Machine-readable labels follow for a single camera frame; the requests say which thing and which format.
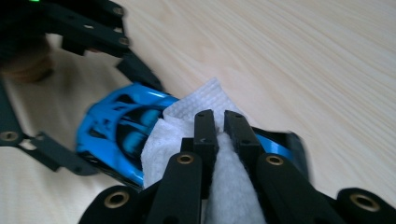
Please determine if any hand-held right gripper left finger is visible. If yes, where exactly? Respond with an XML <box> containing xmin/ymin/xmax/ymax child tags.
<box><xmin>180</xmin><ymin>108</ymin><xmax>219</xmax><ymax>200</ymax></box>

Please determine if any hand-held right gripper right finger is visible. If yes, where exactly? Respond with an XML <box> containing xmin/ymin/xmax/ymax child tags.
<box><xmin>223</xmin><ymin>109</ymin><xmax>265</xmax><ymax>181</ymax></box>

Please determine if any white cloth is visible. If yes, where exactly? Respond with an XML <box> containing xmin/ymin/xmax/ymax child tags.
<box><xmin>140</xmin><ymin>77</ymin><xmax>269</xmax><ymax>224</ymax></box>

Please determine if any black toy car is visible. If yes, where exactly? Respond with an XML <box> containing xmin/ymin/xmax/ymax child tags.
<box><xmin>75</xmin><ymin>81</ymin><xmax>311</xmax><ymax>191</ymax></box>

